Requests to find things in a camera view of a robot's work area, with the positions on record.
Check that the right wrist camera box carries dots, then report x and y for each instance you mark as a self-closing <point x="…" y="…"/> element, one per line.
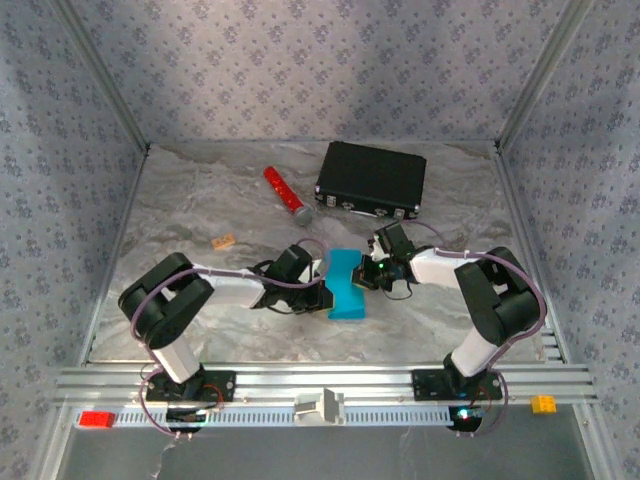
<point x="374" y="247"/>

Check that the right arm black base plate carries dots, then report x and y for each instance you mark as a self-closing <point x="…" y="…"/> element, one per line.
<point x="425" y="385"/>

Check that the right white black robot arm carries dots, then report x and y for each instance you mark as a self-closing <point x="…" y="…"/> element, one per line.
<point x="495" y="305"/>

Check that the aluminium mounting rail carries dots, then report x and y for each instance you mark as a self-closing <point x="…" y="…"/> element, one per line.
<point x="325" y="377"/>

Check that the black controller board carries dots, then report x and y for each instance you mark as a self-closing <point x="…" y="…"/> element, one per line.
<point x="465" y="419"/>
<point x="186" y="419"/>

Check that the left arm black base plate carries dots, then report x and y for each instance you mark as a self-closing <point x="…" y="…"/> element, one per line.
<point x="222" y="385"/>

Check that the grey metal bracket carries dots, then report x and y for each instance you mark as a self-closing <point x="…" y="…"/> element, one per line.
<point x="320" y="406"/>

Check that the red toy brick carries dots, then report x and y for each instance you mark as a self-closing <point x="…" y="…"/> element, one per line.
<point x="97" y="419"/>

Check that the small orange wooden block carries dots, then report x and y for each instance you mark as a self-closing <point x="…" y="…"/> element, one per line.
<point x="223" y="242"/>

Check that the aluminium corner post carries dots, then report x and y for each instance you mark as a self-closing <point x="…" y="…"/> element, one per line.
<point x="112" y="85"/>
<point x="540" y="75"/>

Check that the red tube with grey cap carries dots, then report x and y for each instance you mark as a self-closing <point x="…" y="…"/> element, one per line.
<point x="282" y="187"/>

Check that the black hard case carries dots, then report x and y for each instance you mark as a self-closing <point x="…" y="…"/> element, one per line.
<point x="372" y="175"/>

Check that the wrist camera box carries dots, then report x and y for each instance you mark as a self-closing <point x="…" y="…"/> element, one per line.
<point x="312" y="268"/>
<point x="374" y="247"/>

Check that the yellow toy brick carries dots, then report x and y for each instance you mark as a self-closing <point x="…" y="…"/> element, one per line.
<point x="544" y="404"/>

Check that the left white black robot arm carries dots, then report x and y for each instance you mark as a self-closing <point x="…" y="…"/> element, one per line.
<point x="165" y="300"/>

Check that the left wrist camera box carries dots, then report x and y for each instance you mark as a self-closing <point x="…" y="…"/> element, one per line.
<point x="312" y="268"/>

